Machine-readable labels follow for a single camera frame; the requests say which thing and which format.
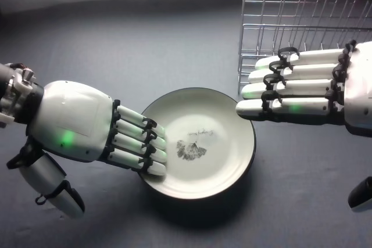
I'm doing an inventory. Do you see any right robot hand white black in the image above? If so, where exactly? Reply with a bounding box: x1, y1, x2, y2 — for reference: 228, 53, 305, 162
235, 38, 372, 210

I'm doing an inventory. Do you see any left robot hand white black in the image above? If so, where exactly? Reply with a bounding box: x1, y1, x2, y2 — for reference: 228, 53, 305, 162
6, 79, 169, 220

